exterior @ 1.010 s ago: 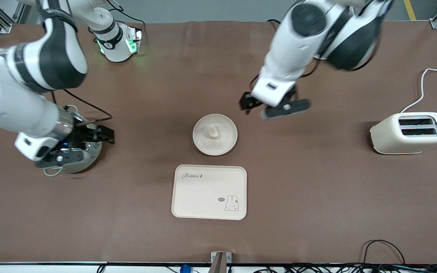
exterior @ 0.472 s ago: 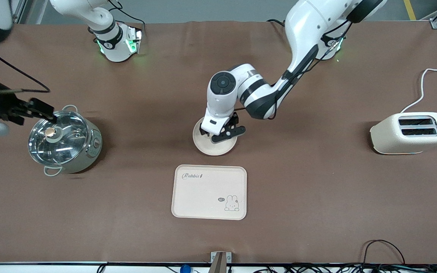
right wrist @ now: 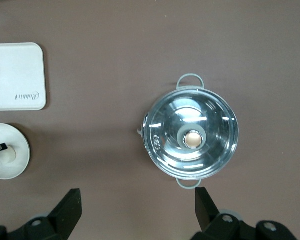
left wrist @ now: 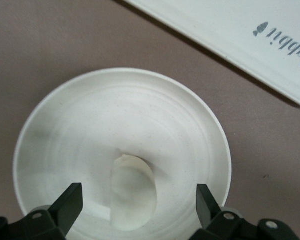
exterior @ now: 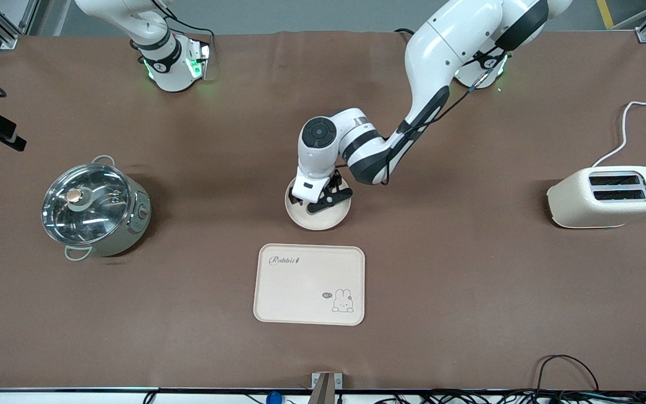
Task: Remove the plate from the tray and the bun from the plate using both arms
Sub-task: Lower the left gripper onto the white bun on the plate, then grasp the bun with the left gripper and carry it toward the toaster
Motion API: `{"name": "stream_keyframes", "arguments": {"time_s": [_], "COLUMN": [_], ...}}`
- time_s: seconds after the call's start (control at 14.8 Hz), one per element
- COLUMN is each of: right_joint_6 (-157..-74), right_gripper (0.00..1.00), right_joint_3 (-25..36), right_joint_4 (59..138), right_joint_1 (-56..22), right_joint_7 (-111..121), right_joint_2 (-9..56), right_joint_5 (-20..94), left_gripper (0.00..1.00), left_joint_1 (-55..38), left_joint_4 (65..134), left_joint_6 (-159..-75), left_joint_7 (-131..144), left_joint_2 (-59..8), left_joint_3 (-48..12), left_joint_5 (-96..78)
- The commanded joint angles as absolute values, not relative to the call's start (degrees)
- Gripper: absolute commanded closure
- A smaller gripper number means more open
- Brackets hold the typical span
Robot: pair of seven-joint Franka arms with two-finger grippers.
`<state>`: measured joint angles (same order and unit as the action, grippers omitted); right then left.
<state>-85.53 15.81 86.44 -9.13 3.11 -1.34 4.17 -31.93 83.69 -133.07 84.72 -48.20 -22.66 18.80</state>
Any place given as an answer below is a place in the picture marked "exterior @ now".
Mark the white toaster cable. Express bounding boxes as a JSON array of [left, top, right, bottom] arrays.
[[591, 99, 646, 168]]

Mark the glass pot lid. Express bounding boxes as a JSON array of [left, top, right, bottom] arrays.
[[41, 163, 133, 248]]

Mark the looped black cable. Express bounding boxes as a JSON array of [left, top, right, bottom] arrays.
[[535, 354, 600, 393]]

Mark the cream rabbit print tray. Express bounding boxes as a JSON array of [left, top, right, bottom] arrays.
[[253, 243, 366, 327]]

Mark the black cable tangle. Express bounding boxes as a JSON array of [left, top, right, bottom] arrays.
[[373, 389, 646, 404]]

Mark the brown table mat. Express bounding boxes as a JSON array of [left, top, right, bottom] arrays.
[[0, 29, 646, 392]]

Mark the cream round plate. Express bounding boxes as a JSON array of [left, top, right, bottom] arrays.
[[284, 176, 352, 231]]

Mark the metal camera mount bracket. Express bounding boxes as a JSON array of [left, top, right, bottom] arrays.
[[311, 372, 343, 404]]

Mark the cream two-slot toaster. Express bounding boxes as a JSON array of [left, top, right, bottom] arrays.
[[546, 166, 646, 229]]

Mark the steel electric cooking pot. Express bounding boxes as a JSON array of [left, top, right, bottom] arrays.
[[41, 155, 152, 262]]

